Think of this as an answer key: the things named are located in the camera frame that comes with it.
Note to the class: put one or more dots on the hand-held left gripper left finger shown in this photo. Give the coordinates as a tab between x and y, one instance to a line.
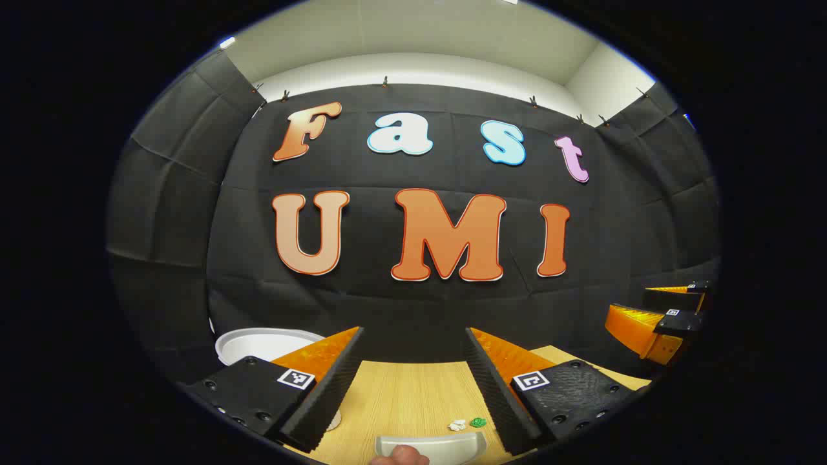
329	387

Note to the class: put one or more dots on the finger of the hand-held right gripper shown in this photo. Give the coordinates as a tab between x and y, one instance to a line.
675	300
678	323

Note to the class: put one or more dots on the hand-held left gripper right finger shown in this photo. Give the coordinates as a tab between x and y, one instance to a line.
494	387

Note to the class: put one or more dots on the white paper ball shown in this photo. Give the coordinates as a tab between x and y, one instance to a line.
457	425

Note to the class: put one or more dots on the grey plastic dustpan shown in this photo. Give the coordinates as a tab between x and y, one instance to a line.
446	449

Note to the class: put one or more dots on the white ribbed garbage bin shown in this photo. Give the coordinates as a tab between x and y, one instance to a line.
258	345

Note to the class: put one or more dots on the wooden desktop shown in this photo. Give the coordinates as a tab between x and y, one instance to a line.
407	400

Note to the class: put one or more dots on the black backdrop cloth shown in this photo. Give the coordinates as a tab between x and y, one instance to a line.
387	310

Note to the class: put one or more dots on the ceiling light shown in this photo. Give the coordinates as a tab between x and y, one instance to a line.
227	43

